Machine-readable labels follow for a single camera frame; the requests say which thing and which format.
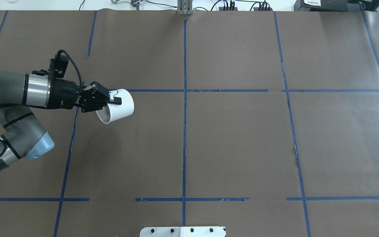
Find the brown paper table cover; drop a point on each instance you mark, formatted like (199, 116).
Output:
(264, 123)

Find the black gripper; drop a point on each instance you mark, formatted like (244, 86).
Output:
(65, 95)

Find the black device top right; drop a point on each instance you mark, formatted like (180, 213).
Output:
(335, 5)

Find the white smiley face mug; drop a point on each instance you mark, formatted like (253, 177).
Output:
(115, 112)

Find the grey metal post bracket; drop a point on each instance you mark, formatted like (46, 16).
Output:
(185, 7)

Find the white metal base plate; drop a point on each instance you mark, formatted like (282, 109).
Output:
(184, 231)

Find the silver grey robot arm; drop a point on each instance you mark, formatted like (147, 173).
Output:
(24, 136)

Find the black cable plugs cluster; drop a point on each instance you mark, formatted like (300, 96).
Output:
(241, 5)

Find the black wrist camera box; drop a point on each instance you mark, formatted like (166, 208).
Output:
(58, 66)

